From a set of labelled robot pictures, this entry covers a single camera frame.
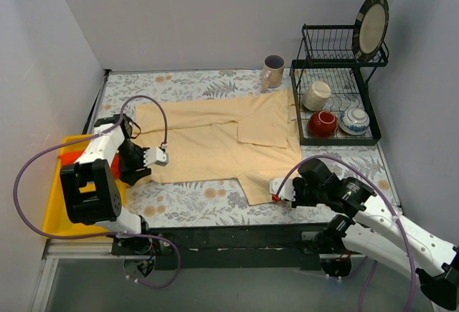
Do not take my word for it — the purple cable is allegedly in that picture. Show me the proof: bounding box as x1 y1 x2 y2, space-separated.
274 154 420 312
13 95 182 289

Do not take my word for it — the beige t shirt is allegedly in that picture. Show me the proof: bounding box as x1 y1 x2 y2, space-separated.
135 90 302 205

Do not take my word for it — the floral table mat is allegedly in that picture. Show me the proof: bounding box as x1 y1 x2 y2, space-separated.
98 70 401 227

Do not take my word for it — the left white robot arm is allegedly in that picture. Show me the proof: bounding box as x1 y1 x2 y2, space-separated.
60 114 153 255

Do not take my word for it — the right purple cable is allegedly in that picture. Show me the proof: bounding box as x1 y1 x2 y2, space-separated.
274 154 420 312

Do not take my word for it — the cream ceramic cup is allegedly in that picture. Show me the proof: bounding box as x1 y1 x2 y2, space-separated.
303 81 331 111

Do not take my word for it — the black rimmed beige plate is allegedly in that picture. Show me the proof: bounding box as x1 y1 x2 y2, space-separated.
351 0 389 62

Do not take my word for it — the yellow plastic tray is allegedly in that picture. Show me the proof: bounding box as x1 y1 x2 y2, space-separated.
42 135 133 237

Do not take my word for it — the red bowl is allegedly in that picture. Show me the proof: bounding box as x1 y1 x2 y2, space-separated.
308 110 338 138

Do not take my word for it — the pink ceramic mug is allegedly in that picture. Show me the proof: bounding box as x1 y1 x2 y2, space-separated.
261 55 285 90

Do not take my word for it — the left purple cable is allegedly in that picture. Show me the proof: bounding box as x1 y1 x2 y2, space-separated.
13 95 182 289

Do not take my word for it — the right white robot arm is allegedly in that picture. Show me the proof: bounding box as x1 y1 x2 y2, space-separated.
291 155 458 311

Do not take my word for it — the aluminium frame rail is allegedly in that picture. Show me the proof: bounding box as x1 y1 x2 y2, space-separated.
30 227 449 312

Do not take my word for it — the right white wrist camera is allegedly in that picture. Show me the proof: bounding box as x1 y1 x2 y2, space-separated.
269 178 295 202

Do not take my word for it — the white blue patterned bowl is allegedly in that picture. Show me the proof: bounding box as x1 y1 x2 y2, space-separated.
338 108 370 136

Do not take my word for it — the orange red cloth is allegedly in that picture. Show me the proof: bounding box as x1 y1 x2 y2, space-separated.
58 151 120 179

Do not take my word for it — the black wire dish rack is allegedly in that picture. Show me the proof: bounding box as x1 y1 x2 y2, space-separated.
289 25 389 146

